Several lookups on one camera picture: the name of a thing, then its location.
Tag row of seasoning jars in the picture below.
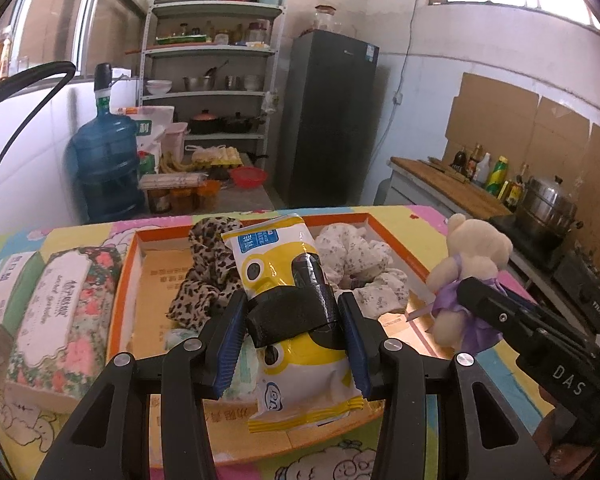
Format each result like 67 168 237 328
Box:
155 20 272 52

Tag jar of orange pickles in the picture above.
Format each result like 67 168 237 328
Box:
197 182 222 211
172 187 199 213
147 188 174 214

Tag pink plastic container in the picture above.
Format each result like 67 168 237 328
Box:
162 122 189 162

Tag green tissue pack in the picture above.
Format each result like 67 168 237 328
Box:
165 327 259 406

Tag orange cardboard box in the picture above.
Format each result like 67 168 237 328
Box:
105 212 438 468

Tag white metal shelf rack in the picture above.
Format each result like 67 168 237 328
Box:
139 0 287 162

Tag bananas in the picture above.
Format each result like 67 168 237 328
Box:
159 152 192 177

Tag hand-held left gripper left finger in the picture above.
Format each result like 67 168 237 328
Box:
35 290 248 480

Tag leopard print scarf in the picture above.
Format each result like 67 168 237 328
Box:
166 216 246 331

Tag green yellow bottle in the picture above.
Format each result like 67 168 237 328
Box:
484 156 510 196

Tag steel steamer pot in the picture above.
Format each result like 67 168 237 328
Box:
515 175 584 242

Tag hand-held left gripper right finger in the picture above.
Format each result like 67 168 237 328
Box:
337 291 553 480

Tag white floral cloth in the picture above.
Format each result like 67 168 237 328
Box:
314 222 411 321

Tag blue water jug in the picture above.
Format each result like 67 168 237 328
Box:
70 104 146 224

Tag orange drink bottle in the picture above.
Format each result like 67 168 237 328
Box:
0 32 12 82

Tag egg tray in bag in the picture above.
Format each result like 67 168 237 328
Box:
185 145 244 169

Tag dark bottle yellow label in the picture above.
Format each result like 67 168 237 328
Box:
505 165 527 212

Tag white plastic bottle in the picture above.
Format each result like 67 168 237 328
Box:
474 152 492 187

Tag black white water pump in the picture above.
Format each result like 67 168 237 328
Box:
94 62 131 107

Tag sliding window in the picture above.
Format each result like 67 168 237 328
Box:
0 0 148 92

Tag steel mixing bowls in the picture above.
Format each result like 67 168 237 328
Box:
182 73 217 93

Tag glass jar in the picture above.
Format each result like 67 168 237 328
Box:
312 5 337 37

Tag wooden countertop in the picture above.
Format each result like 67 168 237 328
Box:
390 156 514 217

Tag brown sauce bottle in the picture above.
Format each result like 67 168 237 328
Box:
467 142 484 177

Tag black cable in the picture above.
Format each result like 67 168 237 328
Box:
0 61 77 211

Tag cream teddy bear purple dress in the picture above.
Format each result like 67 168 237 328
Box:
426 213 513 353

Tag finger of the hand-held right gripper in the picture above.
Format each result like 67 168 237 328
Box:
455 277 537 347

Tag green white carton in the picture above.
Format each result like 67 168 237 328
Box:
0 250 47 342

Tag cardboard wall sheets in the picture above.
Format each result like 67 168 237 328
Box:
445 72 600 242

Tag clay pot red lid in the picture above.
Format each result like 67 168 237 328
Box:
188 109 226 135

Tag person's right hand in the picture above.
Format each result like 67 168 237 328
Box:
532 400 588 480

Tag black gas stove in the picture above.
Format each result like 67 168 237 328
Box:
552 250 600 334

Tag dark grey refrigerator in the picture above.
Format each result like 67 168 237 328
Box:
277 29 381 209

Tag red plastic basket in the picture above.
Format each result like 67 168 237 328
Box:
229 167 270 192

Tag white sack green label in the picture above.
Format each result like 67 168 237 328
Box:
116 106 176 162

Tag floral tissue box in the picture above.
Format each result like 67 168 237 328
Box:
2 245 126 413

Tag yellow wipes packet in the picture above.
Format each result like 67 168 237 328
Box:
221 212 366 435

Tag black induction cooker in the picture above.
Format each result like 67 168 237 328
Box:
489 215 567 272

